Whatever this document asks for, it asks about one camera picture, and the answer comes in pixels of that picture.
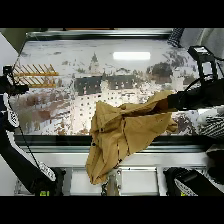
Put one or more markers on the dark checked garment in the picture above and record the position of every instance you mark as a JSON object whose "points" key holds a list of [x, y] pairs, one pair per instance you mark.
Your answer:
{"points": [[175, 36]]}

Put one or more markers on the grey garment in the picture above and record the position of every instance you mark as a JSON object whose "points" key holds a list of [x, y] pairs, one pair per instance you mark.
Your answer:
{"points": [[203, 38]]}

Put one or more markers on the striped garment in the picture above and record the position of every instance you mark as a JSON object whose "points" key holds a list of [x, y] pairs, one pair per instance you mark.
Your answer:
{"points": [[213, 128]]}

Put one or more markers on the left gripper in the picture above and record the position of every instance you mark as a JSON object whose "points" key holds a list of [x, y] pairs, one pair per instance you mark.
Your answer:
{"points": [[19, 89]]}

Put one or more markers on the tan long-sleeved shirt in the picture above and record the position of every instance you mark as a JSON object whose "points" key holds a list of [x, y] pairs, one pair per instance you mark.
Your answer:
{"points": [[130, 133]]}

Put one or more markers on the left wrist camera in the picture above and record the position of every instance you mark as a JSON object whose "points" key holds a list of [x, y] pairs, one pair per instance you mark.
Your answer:
{"points": [[7, 70]]}

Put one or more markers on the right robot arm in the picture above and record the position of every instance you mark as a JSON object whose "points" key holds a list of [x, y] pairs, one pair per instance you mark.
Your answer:
{"points": [[208, 95]]}

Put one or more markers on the wooden peg rack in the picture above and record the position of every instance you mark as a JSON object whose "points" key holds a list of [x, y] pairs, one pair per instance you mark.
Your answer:
{"points": [[33, 74]]}

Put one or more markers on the silver frame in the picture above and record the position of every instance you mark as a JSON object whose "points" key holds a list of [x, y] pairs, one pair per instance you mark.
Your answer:
{"points": [[150, 156]]}

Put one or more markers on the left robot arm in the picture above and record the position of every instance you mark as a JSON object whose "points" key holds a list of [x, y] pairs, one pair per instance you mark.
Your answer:
{"points": [[20, 163]]}

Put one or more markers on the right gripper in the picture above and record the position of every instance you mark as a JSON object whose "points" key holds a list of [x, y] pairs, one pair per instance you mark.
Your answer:
{"points": [[176, 100]]}

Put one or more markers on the white garment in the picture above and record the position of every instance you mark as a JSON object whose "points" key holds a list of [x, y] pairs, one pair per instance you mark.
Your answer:
{"points": [[208, 115]]}

